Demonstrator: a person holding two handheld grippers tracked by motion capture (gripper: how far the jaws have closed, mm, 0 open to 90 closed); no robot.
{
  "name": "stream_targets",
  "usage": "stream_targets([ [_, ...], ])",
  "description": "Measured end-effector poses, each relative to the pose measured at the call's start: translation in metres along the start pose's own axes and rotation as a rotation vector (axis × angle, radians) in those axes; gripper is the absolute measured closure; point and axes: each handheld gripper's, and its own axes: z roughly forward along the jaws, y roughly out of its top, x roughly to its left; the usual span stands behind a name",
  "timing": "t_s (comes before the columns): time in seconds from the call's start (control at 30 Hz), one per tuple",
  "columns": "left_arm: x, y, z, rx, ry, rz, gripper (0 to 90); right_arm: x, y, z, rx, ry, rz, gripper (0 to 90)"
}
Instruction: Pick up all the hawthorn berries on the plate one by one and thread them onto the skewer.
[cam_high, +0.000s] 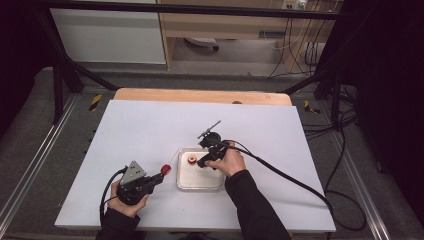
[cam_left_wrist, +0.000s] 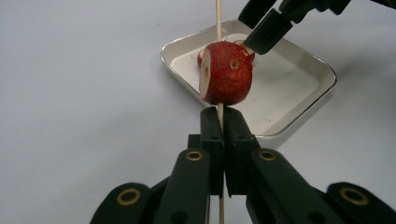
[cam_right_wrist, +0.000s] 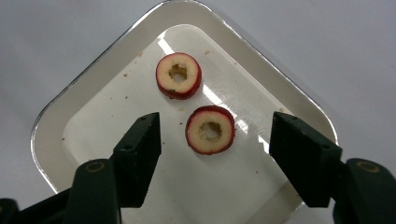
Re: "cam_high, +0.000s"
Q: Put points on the black frame crossbar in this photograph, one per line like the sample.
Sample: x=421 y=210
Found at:
x=186 y=9

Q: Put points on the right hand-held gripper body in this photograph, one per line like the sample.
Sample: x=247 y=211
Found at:
x=213 y=141

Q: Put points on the wooden table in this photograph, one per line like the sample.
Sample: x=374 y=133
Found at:
x=200 y=96

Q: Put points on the person's left hand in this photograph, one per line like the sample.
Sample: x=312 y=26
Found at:
x=125 y=209

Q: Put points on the aluminium floor rail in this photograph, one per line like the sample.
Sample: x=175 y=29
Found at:
x=36 y=156
x=360 y=186

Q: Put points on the red cored hawthorn fruit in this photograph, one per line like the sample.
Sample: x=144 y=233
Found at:
x=165 y=169
x=192 y=159

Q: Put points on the person's right hand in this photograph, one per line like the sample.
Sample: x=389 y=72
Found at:
x=233 y=161

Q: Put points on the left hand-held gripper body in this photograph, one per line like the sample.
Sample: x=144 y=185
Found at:
x=133 y=186

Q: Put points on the black frame leg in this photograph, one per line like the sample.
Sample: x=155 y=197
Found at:
x=60 y=80
x=335 y=90

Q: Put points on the thin wooden skewer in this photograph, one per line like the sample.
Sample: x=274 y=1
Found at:
x=174 y=156

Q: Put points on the white cabinet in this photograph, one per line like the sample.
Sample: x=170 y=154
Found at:
x=106 y=36

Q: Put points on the clear square plastic tray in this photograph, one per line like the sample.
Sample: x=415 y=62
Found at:
x=196 y=180

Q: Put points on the black curtain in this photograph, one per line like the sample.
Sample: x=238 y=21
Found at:
x=386 y=100
x=20 y=50

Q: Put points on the grey chair base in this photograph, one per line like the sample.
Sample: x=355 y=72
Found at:
x=201 y=41

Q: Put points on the white power strip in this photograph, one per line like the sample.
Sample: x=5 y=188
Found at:
x=294 y=4

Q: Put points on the white board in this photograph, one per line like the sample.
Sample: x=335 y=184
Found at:
x=150 y=133

